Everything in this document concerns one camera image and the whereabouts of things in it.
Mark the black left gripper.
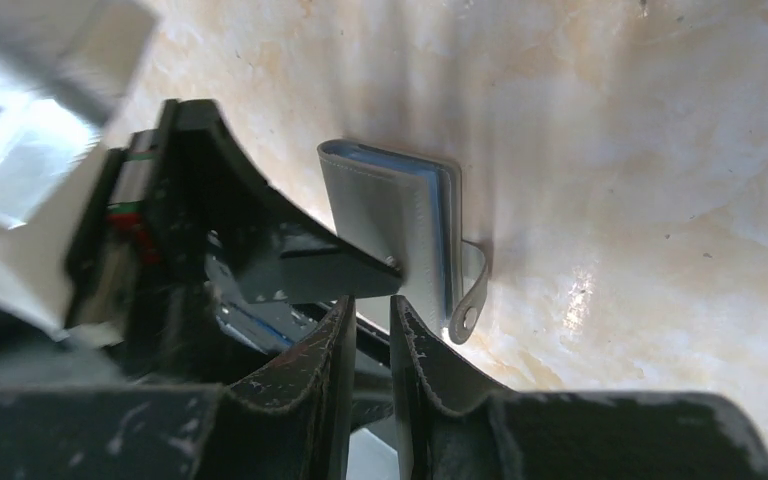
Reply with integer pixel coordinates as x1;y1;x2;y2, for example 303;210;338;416
64;99;402;384

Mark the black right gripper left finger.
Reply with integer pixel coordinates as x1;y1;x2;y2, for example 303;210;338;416
0;296;356;479

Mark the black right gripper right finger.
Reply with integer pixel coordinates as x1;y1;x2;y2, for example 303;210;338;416
390;296;768;479

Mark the grey card holder wallet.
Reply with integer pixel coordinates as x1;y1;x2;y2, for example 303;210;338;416
317;139;489;344

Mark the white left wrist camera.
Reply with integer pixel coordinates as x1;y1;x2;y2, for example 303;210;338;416
0;1;156;337

